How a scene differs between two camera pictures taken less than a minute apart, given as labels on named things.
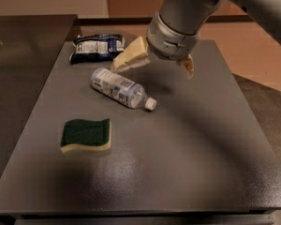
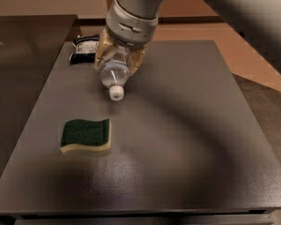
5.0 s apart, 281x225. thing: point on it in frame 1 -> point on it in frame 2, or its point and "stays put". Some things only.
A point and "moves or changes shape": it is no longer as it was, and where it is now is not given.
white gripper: x=169 y=41 -> x=128 y=29
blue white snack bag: x=96 y=48 stays put
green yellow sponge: x=79 y=134 stays put
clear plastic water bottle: x=129 y=94 moves or changes shape
